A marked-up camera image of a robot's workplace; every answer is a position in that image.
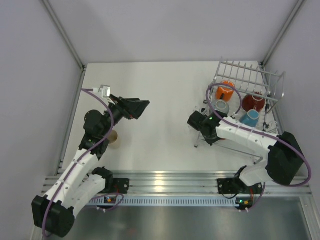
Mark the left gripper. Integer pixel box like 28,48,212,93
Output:
99,94,150,137

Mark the beige cup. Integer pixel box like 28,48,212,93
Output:
107,130,121,150

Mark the grey ceramic mug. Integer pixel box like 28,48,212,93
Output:
212,99,230,115

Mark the orange mug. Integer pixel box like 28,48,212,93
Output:
215,86,234,102

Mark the red floral mug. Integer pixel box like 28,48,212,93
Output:
241,92,266,113

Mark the blue white mug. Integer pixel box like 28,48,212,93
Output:
239,109,260,128

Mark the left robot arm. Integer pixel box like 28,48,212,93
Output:
31,95,150,238

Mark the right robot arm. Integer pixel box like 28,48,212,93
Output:
187,111,304,193

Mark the metal dish rack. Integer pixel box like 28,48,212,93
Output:
192,56,286,163

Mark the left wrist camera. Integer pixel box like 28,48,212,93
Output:
93,85,111,100

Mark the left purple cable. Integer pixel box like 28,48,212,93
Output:
42,87,125,238

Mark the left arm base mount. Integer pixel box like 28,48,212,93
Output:
91,167,130,194

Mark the slotted cable duct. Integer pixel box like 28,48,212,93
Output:
87,196,239,207

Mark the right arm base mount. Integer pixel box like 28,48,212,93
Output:
217,165,263,199

